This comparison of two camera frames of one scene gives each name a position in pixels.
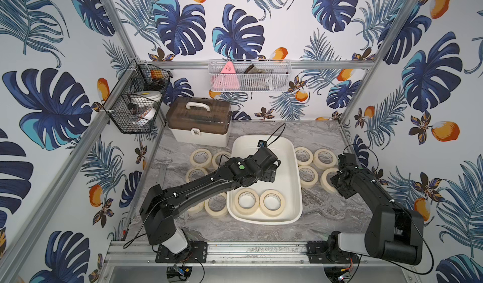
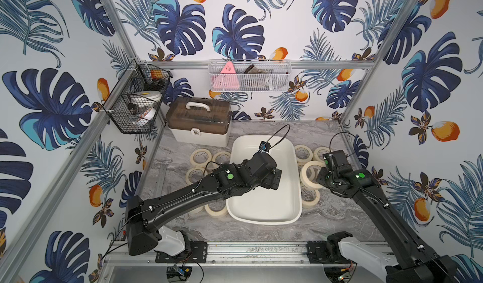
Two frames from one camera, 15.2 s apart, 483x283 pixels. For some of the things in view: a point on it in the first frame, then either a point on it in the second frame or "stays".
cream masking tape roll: x=246 y=201 -> x=310 y=204
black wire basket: x=132 y=108 stays
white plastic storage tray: x=288 y=178 stays
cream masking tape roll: x=324 y=159 stays
